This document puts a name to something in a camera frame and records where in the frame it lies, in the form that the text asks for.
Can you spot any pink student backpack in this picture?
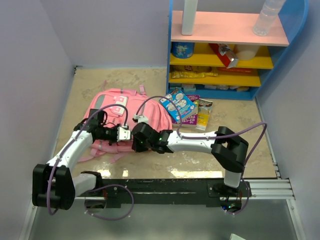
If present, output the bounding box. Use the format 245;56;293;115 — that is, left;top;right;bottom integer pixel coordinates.
79;85;172;163

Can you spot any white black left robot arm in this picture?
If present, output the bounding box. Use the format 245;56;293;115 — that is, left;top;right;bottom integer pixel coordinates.
32;108;121;216

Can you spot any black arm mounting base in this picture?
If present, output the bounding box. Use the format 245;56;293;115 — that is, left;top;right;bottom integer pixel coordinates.
74;178;251;210

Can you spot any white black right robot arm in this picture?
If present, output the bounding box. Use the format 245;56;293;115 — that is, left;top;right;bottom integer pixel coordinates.
131;122;249;197

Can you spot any yellow chips bag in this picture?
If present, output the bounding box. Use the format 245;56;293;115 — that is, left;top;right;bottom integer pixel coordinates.
170;65;219;79

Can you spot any purple book underneath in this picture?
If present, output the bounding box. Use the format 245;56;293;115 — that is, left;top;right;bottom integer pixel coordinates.
171;93;200;127

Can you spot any blue illustrated book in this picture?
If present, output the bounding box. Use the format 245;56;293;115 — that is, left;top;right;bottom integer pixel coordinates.
159;88;200;126

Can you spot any blue round tin can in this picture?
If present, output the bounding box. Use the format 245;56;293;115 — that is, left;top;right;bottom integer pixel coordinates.
171;42;195;59

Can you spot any red flat package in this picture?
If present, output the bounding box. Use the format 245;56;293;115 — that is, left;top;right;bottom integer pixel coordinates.
217;67;258;76

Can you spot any red snack box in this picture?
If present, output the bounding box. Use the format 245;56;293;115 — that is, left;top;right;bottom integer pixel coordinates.
208;43;239;69

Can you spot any blue wooden shelf unit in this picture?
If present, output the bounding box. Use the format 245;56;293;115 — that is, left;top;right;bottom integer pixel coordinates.
166;0;309;100

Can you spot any white plastic cup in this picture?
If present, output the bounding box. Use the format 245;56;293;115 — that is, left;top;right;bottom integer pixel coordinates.
233;44;260;61

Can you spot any white tall bottle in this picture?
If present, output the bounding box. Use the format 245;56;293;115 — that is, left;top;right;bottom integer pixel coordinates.
181;0;198;36

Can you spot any clear plastic water bottle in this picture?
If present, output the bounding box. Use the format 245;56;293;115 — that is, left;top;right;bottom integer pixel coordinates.
252;0;286;37

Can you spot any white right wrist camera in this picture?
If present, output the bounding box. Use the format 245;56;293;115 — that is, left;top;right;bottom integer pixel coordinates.
132;114;149;124

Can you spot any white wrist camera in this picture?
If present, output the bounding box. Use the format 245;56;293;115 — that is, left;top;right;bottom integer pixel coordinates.
132;114;149;124
117;126;131;142

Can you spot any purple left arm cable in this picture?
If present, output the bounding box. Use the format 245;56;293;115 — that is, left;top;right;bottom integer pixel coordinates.
46;104;135;221

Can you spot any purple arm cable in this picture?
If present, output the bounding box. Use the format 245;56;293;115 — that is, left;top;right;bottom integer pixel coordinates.
136;96;268;216
46;104;135;221

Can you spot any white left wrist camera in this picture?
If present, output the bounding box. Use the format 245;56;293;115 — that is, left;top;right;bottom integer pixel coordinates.
117;126;131;142

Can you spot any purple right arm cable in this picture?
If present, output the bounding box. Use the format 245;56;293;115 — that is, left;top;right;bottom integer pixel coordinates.
136;96;268;216

